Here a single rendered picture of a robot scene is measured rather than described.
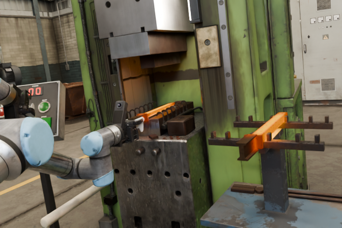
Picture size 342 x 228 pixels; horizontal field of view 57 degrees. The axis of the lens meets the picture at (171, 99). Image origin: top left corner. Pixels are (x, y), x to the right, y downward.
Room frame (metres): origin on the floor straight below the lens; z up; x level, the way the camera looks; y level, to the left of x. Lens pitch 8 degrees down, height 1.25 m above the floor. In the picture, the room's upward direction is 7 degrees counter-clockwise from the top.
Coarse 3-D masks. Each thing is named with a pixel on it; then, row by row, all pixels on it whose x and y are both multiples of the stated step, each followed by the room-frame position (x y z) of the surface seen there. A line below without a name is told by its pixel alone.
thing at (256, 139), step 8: (280, 112) 1.05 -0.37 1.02; (272, 120) 0.96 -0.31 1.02; (280, 120) 0.97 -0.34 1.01; (264, 128) 0.87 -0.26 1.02; (272, 128) 0.90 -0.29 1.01; (248, 136) 0.78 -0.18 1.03; (256, 136) 0.79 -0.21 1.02; (264, 136) 0.83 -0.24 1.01; (240, 144) 0.73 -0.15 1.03; (248, 144) 0.75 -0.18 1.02; (256, 144) 0.79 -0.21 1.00; (240, 152) 0.73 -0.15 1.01; (248, 152) 0.75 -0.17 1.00; (240, 160) 0.73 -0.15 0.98
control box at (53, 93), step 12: (36, 84) 1.53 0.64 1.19; (48, 84) 1.53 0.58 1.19; (60, 84) 1.53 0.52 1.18; (36, 96) 1.50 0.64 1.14; (48, 96) 1.49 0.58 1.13; (60, 96) 1.50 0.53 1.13; (36, 108) 1.47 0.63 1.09; (48, 108) 1.46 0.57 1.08; (60, 108) 1.48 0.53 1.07; (60, 120) 1.45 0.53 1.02; (60, 132) 1.43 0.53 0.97
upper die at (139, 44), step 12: (120, 36) 1.40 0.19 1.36; (132, 36) 1.37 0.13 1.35; (144, 36) 1.34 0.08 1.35; (156, 36) 1.41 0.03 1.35; (168, 36) 1.52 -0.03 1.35; (180, 36) 1.65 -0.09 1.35; (120, 48) 1.40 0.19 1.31; (132, 48) 1.37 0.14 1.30; (144, 48) 1.35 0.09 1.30; (156, 48) 1.39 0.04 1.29; (168, 48) 1.51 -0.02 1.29; (180, 48) 1.63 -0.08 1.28
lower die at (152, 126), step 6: (192, 102) 1.71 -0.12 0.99; (174, 108) 1.55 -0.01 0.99; (180, 108) 1.55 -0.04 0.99; (192, 108) 1.70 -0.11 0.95; (168, 114) 1.43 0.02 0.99; (174, 114) 1.48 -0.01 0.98; (192, 114) 1.69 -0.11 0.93; (150, 120) 1.35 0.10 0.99; (156, 120) 1.34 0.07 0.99; (162, 120) 1.37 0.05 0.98; (144, 126) 1.37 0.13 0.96; (150, 126) 1.36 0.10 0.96; (156, 126) 1.34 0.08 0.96; (138, 132) 1.38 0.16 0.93; (144, 132) 1.37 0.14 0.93; (150, 132) 1.36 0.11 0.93; (156, 132) 1.34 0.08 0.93; (162, 132) 1.36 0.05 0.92
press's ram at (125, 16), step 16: (96, 0) 1.44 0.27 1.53; (112, 0) 1.40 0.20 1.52; (128, 0) 1.37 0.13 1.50; (144, 0) 1.33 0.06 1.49; (160, 0) 1.37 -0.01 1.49; (176, 0) 1.52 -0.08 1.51; (96, 16) 1.44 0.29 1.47; (112, 16) 1.41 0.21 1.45; (128, 16) 1.37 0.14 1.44; (144, 16) 1.34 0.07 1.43; (160, 16) 1.35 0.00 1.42; (176, 16) 1.50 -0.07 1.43; (112, 32) 1.42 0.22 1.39; (128, 32) 1.38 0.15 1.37; (176, 32) 1.59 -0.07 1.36
